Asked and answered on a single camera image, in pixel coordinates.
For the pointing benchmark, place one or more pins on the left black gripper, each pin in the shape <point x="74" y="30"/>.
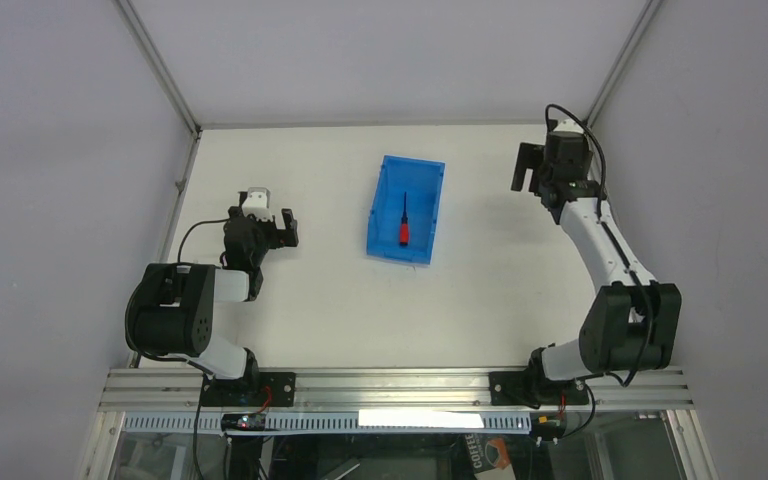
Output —
<point x="273" y="234"/>

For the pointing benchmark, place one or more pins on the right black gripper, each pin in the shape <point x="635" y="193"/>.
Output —
<point x="539" y="171"/>

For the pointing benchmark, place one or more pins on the red handled screwdriver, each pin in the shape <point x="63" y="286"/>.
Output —
<point x="404" y="232"/>

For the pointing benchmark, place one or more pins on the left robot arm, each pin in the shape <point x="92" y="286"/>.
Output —
<point x="169" y="316"/>

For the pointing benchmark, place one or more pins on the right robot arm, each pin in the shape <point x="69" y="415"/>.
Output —
<point x="632" y="323"/>

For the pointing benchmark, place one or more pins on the blue plastic bin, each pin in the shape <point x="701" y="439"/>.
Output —
<point x="422" y="180"/>

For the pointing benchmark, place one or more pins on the coffee labelled box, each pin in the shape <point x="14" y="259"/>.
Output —
<point x="486" y="452"/>

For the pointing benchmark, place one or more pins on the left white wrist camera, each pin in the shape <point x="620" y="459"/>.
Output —
<point x="257" y="205"/>

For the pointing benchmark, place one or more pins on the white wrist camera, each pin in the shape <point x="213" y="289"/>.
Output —
<point x="257" y="205"/>
<point x="568" y="125"/>

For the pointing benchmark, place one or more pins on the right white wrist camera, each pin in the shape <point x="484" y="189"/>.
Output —
<point x="568" y="125"/>

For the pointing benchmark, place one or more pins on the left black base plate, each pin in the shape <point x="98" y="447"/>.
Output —
<point x="273" y="389"/>

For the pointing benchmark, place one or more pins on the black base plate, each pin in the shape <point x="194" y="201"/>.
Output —
<point x="273" y="389"/>
<point x="530" y="388"/>

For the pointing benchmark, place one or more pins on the aluminium mounting rail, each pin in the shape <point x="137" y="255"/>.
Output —
<point x="348" y="389"/>

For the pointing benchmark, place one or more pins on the white slotted cable duct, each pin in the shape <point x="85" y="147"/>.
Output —
<point x="364" y="421"/>

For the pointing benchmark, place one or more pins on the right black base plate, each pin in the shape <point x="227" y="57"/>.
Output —
<point x="530" y="388"/>

